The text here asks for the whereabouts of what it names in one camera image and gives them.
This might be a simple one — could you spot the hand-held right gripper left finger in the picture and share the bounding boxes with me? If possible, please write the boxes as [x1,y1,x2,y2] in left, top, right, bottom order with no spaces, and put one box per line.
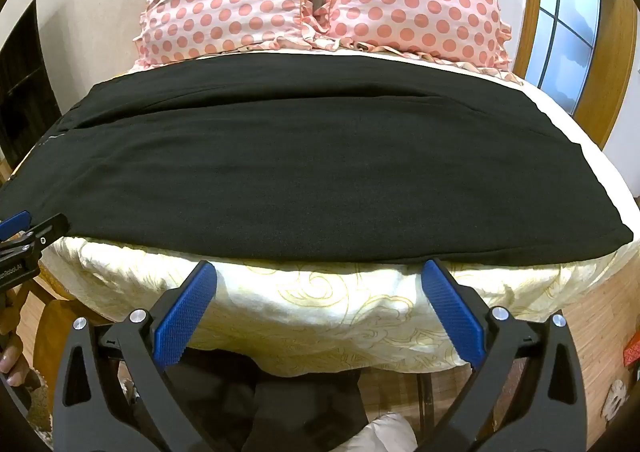
[52,260,218,452]

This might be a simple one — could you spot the white cloth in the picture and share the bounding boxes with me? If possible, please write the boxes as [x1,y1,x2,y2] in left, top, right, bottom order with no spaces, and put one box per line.
[349,411,420,452]

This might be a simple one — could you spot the wooden framed window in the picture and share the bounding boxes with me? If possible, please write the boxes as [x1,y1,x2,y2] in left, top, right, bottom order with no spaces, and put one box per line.
[512,0,639,149]

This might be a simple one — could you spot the wooden bed frame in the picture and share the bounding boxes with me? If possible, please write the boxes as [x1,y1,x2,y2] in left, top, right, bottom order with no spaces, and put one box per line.
[20,263,119,393]

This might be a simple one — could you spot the dark cabinet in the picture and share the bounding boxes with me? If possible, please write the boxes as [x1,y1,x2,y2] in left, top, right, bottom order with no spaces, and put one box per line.
[0,0,64,161]

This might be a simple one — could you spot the person's left hand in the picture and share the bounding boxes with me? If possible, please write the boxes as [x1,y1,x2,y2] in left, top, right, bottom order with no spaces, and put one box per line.
[0,332,32,387]

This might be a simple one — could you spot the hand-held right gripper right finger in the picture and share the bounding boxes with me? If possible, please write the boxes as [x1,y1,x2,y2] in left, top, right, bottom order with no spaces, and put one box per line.
[421,259,589,452]

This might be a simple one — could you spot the black pants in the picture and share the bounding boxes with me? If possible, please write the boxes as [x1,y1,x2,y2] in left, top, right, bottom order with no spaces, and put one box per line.
[0,53,635,266]

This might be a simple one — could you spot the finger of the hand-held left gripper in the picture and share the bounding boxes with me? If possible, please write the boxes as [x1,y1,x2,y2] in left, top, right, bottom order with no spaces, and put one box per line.
[0,211,32,241]
[20,213,69,247]

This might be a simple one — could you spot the yellow patterned bed sheet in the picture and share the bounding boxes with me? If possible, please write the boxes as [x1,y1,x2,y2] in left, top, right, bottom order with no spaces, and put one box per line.
[39,49,640,379]

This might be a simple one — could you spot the red box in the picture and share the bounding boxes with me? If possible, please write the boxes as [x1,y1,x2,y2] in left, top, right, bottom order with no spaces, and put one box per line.
[619,331,640,374]

